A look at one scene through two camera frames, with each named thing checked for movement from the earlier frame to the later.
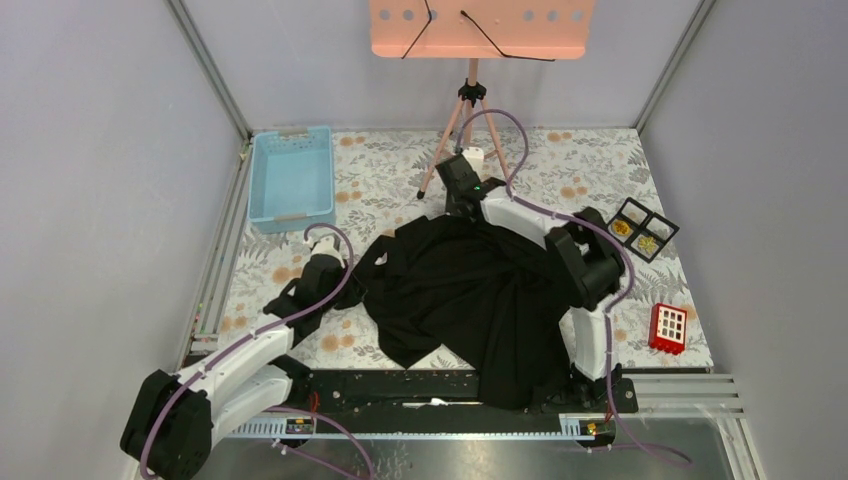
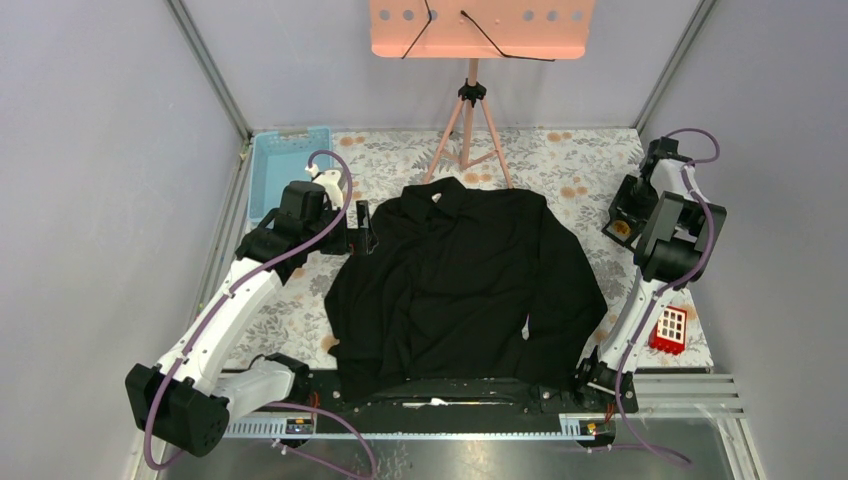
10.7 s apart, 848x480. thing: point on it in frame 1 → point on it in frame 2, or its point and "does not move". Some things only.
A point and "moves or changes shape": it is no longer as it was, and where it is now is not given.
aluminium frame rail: x=217 y=80 does not move
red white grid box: x=667 y=328 does not move
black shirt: x=481 y=289 moves or changes shape
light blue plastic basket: x=291 y=188 does not move
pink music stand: x=473 y=30 does not move
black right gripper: x=450 y=207 → x=628 y=184
